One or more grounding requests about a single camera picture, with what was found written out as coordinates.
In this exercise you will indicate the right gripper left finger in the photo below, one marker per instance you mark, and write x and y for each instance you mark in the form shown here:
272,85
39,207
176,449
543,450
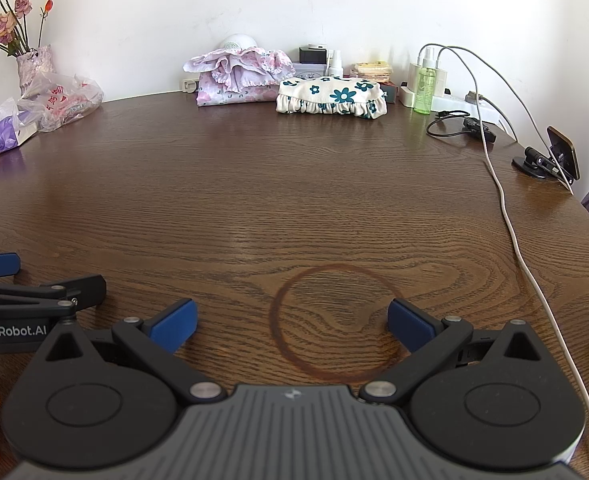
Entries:
93,399

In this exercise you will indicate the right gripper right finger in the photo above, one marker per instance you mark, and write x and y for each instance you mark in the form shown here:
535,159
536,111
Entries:
488,399

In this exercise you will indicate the pink floral ruffled garment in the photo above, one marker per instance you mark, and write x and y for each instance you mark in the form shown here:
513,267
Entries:
236,76

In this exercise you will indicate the purple tissue pack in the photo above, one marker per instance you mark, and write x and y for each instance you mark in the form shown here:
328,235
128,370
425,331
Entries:
12,137

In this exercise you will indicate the clear printed plastic bag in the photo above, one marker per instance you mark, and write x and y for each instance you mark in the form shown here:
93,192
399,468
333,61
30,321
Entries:
52,101

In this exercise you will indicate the phone on black stand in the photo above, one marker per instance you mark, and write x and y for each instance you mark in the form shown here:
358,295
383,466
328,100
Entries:
561,163

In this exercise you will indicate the white socket adapter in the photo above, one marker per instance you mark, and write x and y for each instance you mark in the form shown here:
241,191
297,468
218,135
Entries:
189,84

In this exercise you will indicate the white power strip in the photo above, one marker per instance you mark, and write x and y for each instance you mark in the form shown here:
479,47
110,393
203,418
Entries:
489,112

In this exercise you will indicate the green spray bottle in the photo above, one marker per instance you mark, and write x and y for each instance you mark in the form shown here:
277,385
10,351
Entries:
426,83

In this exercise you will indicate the teal flower folded cloth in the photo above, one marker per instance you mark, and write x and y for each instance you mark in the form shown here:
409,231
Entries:
328,95

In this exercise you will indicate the stack of snack packets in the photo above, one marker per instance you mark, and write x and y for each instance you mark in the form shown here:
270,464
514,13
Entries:
377,71

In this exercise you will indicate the small white bottle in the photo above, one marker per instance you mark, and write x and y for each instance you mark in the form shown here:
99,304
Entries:
334,65

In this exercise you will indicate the small black box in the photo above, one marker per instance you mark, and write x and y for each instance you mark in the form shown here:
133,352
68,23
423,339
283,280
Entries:
313,54

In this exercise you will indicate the white wall charger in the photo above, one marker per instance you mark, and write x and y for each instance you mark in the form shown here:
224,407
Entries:
440,84

